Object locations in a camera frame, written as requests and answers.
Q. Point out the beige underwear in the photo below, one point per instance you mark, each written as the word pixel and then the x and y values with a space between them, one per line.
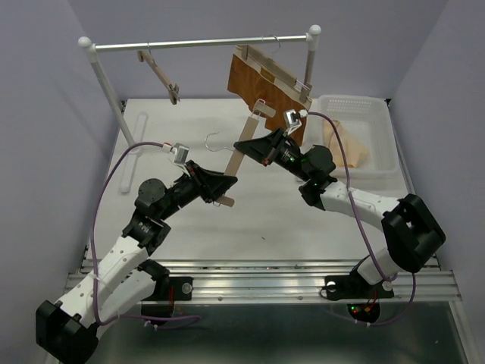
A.
pixel 356 153

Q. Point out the beige hanger with brown garment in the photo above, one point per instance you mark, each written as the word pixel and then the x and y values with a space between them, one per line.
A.
pixel 273 71

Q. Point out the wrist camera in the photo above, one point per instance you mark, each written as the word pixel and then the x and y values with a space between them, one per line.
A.
pixel 178 151
pixel 293 120

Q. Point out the white and silver clothes rack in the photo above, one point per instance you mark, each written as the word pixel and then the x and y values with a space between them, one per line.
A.
pixel 93 50

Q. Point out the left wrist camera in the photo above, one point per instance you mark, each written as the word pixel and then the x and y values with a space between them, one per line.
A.
pixel 178 151

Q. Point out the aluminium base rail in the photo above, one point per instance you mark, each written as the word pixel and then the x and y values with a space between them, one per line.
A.
pixel 296 281

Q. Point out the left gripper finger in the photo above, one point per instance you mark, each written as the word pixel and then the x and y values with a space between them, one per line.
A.
pixel 215 180
pixel 218 196

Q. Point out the empty beige clip hanger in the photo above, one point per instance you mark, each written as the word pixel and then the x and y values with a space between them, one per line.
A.
pixel 145 56

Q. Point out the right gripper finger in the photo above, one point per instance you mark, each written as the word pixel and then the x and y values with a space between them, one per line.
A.
pixel 264 142
pixel 258 154

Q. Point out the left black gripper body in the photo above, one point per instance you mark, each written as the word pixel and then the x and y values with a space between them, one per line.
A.
pixel 196 179

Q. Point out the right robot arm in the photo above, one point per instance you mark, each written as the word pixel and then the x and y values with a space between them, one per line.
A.
pixel 411 232

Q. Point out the white perforated plastic basket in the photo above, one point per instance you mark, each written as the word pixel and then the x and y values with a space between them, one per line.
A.
pixel 368 120

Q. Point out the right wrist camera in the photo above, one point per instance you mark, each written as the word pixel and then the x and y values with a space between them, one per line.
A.
pixel 293 120

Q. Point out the brown underwear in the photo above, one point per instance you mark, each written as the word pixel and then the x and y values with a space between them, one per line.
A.
pixel 249 81

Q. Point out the beige clip hanger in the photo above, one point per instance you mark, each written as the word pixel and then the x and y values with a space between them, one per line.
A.
pixel 145 56
pixel 259 109

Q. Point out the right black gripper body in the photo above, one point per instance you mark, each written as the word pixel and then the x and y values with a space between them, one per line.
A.
pixel 286 157

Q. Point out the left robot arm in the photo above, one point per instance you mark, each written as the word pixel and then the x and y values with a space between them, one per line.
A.
pixel 70 328

